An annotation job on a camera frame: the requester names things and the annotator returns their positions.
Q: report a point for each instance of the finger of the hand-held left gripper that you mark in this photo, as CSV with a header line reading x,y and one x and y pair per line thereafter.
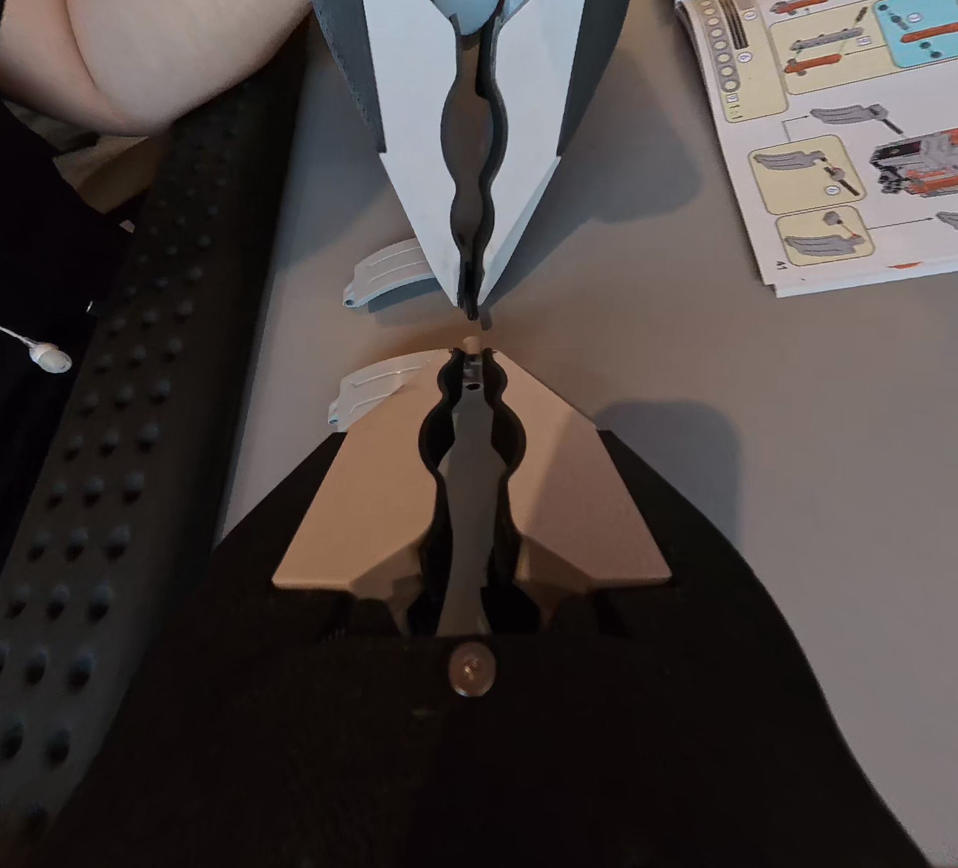
x,y
535,97
408,97

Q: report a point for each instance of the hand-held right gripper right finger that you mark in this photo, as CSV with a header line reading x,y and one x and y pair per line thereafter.
x,y
584,508

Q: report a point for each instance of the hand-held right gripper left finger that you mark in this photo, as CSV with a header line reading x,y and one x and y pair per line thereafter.
x,y
359,508

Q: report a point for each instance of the grey curved panel brick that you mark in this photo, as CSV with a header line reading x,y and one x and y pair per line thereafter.
x,y
389,273
374,385

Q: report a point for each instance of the person's left forearm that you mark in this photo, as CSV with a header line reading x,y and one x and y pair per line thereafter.
x,y
150,22

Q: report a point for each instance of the grey desk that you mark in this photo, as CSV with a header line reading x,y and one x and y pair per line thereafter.
x,y
673,434

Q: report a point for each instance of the black perforated plastic panel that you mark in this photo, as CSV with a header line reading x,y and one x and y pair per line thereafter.
x,y
112,434

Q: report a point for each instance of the open building instruction booklet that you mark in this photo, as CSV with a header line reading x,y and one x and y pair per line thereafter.
x,y
823,134

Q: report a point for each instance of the white earphone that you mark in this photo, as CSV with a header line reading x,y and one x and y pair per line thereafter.
x,y
52,359

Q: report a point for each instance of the person's black shirt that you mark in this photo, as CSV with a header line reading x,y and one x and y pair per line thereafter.
x,y
45,246

